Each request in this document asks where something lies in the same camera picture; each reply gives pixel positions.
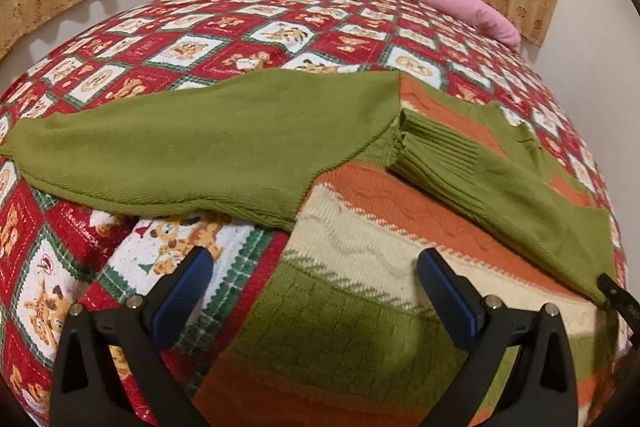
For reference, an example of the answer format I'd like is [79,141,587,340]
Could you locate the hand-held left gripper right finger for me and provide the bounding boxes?
[416,248,593,427]

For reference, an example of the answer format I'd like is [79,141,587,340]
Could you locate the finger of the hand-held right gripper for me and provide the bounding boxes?
[597,273,632,314]

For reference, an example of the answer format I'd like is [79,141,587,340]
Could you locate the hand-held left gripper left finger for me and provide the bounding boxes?
[49,246,216,427]

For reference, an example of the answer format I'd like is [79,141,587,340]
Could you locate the green orange knit sweater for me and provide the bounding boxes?
[0,69,623,427]

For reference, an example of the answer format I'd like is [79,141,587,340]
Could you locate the red printed blanket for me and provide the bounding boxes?
[0,0,632,427]

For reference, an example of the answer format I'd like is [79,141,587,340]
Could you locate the pink pillow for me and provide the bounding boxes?
[417,0,522,48]

